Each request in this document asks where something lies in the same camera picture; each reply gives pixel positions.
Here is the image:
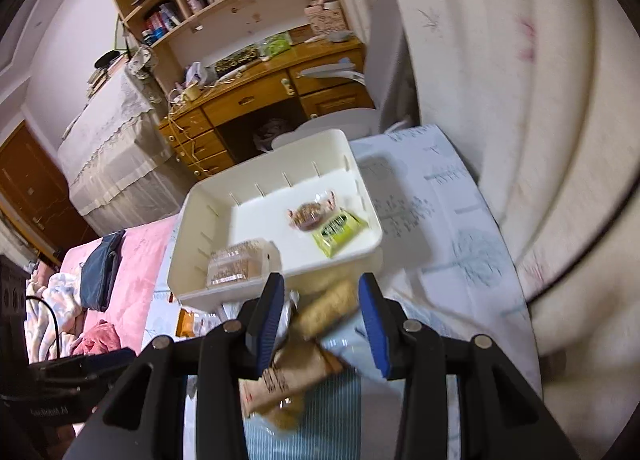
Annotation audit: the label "beige long biscuit bar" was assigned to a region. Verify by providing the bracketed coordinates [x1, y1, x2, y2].
[240, 342, 344, 418]

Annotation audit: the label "clear pack brown biscuits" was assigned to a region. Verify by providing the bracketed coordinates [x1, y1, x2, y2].
[205, 238, 270, 289]

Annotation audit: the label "orange snack packet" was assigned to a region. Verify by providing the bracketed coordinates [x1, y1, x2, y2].
[176, 308, 195, 339]

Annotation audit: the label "yellow green snack packet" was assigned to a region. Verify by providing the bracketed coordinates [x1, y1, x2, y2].
[312, 210, 368, 258]

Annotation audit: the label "mixed nuts clear packet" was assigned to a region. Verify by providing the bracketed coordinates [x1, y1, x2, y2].
[288, 190, 336, 232]

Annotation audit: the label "rice cracker clear bag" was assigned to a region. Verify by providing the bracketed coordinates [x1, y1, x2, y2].
[291, 280, 359, 341]

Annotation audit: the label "pink fleece garment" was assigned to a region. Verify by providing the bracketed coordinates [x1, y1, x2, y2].
[70, 320, 122, 355]

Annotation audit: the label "patterned blue white tablecloth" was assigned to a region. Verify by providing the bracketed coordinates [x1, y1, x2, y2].
[142, 125, 541, 459]

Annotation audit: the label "floral white blanket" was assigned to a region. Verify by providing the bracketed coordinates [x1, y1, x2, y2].
[24, 272, 84, 362]

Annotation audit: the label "folded dark blue jeans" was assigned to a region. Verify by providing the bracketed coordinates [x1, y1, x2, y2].
[80, 229, 126, 313]

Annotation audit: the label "white plastic storage bin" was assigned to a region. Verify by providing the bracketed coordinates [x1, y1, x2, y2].
[167, 130, 383, 312]

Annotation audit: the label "pink bed quilt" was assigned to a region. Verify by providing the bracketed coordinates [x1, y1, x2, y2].
[73, 215, 178, 354]

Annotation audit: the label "brown wooden door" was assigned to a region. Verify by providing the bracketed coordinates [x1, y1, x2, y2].
[1, 122, 98, 266]

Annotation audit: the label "lace covered cabinet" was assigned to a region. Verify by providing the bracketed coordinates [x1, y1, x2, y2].
[58, 68, 195, 236]

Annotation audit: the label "grey office chair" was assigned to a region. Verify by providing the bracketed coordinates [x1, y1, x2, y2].
[272, 0, 419, 149]

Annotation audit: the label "wooden desk with drawers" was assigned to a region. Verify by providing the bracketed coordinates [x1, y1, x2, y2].
[158, 38, 373, 180]

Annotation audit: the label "black cable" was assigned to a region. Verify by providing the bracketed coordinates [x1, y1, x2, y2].
[24, 294, 62, 358]

